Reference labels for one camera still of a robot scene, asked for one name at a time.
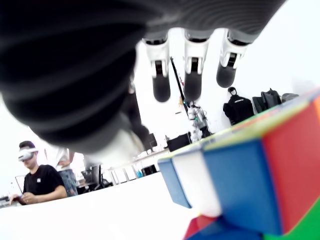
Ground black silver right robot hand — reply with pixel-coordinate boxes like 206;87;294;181
0;0;288;161

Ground multicoloured Rubik's cube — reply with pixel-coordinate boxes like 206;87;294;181
157;87;320;240

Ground black slanted pole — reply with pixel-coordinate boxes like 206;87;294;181
169;56;188;116

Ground white VR headset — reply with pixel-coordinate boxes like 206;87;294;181
17;147;40;162

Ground black folding chair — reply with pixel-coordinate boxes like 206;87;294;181
81;163;113;193

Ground standing person in jeans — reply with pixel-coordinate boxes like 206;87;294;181
44;147;80;197

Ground white desk with legs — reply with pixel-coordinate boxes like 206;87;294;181
107;147;176;186

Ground seated person in black shirt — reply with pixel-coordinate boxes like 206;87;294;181
9;140;68;206

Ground black box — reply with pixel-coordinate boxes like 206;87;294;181
166;133;192;153

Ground humanoid robot on stand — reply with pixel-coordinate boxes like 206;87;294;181
184;99;211;143

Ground black bags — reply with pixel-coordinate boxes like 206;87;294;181
251;88;282;115

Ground grey bag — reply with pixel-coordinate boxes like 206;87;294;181
281;92;300;103

